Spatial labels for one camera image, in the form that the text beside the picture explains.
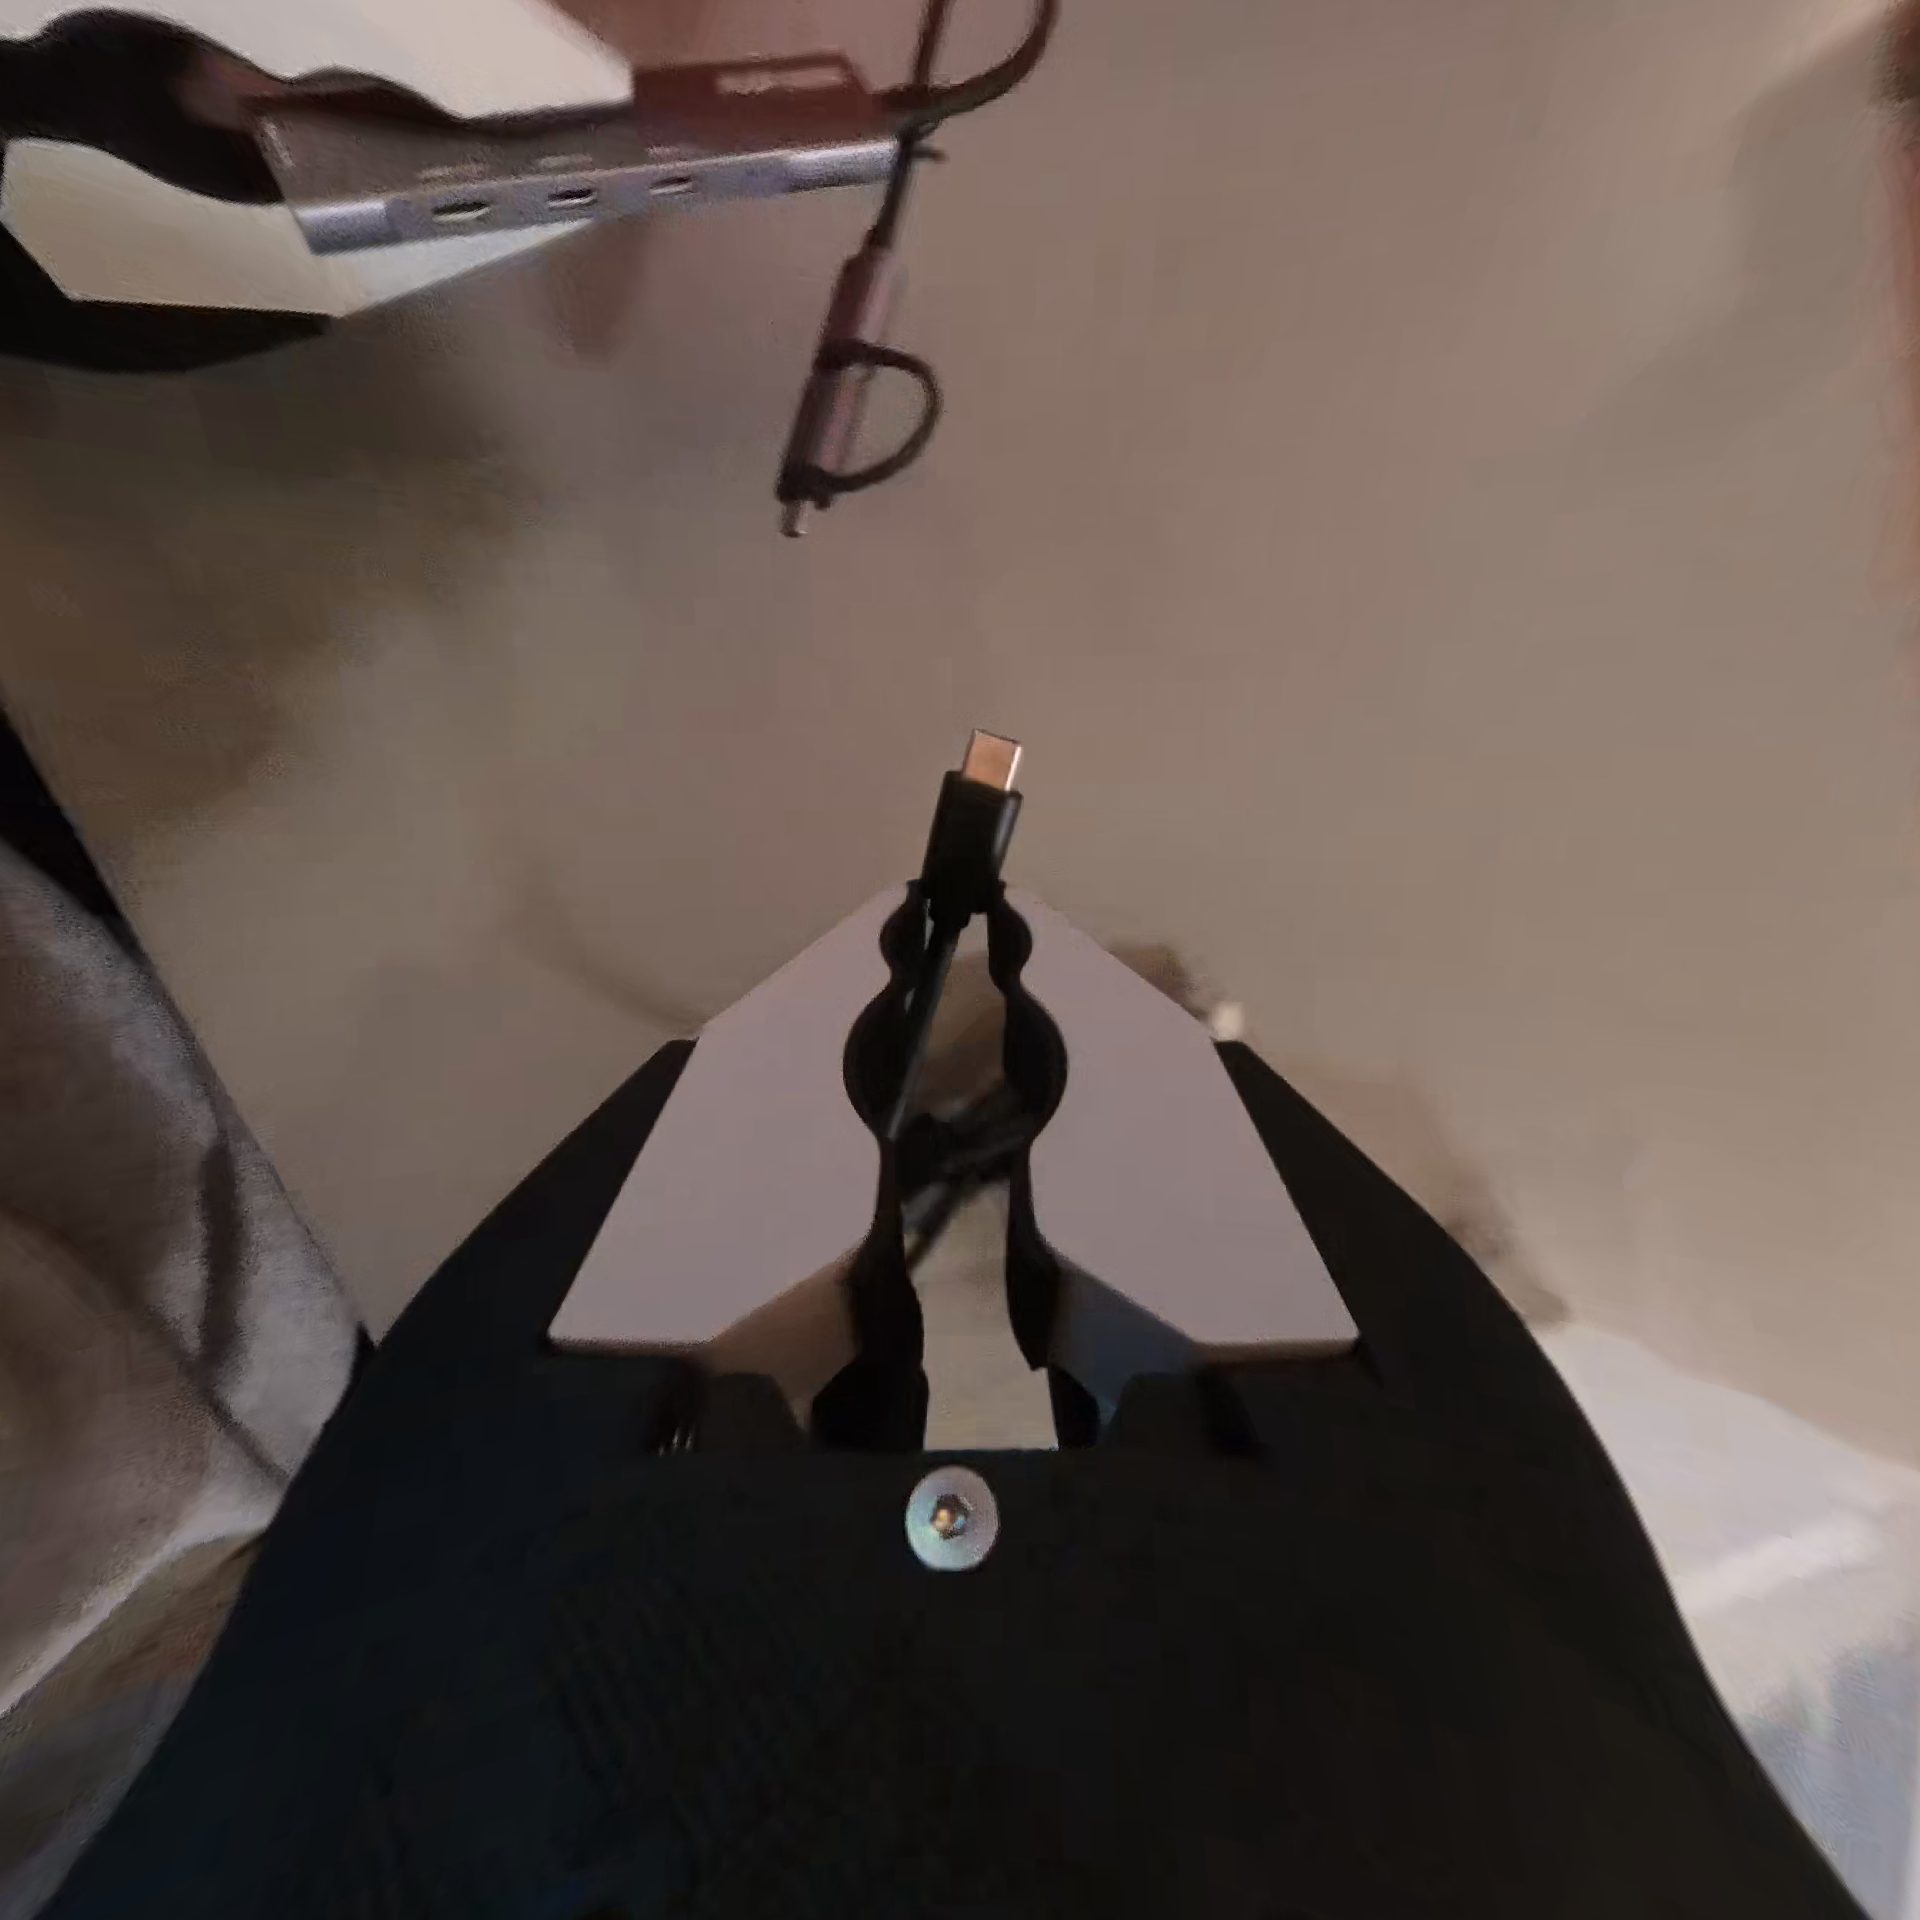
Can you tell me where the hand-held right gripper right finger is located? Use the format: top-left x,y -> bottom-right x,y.
978,885 -> 1363,1453

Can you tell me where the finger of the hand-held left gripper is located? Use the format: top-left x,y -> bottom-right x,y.
0,0 -> 636,126
0,136 -> 505,320

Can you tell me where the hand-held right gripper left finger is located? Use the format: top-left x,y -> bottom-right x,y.
547,885 -> 932,1453

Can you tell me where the grey usb hub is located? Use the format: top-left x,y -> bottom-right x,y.
247,52 -> 906,257

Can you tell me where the black usb-c cable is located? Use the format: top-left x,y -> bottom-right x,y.
879,728 -> 1051,1249

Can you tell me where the black hub cable grey plug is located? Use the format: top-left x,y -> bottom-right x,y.
773,0 -> 1066,542

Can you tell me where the grey cloth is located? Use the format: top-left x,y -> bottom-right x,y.
0,840 -> 368,1920

